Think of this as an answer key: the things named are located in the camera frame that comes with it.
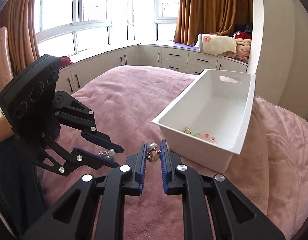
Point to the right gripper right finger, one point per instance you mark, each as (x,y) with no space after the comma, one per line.
(213,208)

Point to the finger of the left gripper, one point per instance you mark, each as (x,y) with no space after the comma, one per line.
(72,113)
(73,160)

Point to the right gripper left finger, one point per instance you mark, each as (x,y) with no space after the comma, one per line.
(93,208)

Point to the silver pearl earring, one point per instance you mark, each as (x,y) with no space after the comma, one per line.
(107,154)

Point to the gold pearl earring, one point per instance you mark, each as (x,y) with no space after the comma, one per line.
(153,152)

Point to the person's left hand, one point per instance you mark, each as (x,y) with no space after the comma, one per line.
(5,129)

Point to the red cloth on seat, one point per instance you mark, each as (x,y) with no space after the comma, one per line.
(65,61)

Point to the white plastic storage bin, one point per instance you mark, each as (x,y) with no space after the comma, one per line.
(207,123)

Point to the white window seat cabinet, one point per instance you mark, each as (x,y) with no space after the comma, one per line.
(185,59)

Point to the cream flower folded blanket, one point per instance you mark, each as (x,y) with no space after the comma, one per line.
(216,44)

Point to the pink folded blanket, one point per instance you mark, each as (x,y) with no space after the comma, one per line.
(243,47)

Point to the brown curtain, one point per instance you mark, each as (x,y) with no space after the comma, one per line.
(218,17)

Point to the bay window frame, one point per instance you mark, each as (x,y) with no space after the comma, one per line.
(70,27)

